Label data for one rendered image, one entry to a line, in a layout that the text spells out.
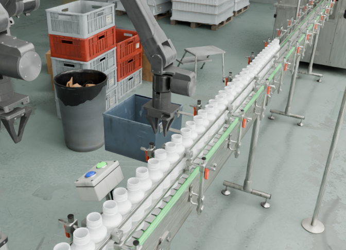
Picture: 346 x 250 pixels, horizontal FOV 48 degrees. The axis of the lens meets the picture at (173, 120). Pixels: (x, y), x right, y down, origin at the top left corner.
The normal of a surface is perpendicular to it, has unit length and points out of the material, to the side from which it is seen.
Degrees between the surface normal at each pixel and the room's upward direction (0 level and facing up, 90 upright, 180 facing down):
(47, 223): 0
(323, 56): 90
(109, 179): 70
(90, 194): 90
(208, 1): 90
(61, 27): 90
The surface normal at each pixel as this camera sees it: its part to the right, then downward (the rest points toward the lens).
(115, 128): -0.44, 0.39
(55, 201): 0.04, -0.89
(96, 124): 0.70, 0.40
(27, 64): 0.91, 0.21
